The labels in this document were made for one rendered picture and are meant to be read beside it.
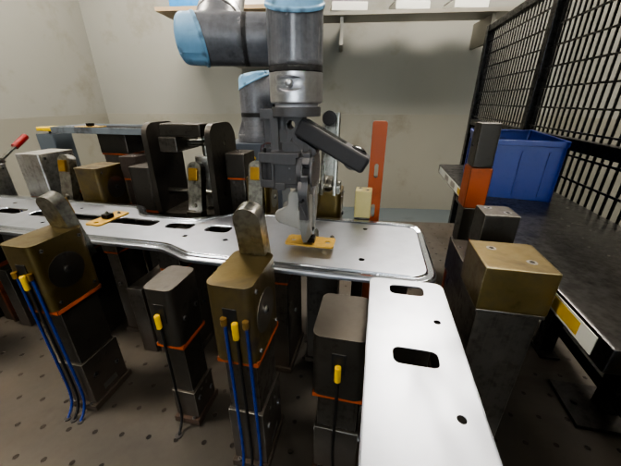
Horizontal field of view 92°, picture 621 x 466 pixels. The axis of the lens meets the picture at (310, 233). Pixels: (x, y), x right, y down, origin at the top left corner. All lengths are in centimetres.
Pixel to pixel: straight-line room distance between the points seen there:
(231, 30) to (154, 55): 371
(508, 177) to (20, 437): 108
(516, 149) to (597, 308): 44
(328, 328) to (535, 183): 61
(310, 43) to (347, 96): 324
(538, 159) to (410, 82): 301
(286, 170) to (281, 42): 16
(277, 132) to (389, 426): 38
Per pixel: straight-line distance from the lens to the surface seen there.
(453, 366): 35
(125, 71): 444
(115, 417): 75
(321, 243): 51
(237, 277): 37
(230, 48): 55
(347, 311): 42
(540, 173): 84
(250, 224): 39
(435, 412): 31
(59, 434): 77
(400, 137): 375
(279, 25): 45
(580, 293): 48
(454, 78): 387
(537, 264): 45
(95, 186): 96
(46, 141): 133
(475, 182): 69
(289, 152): 46
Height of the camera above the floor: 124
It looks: 24 degrees down
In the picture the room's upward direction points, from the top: straight up
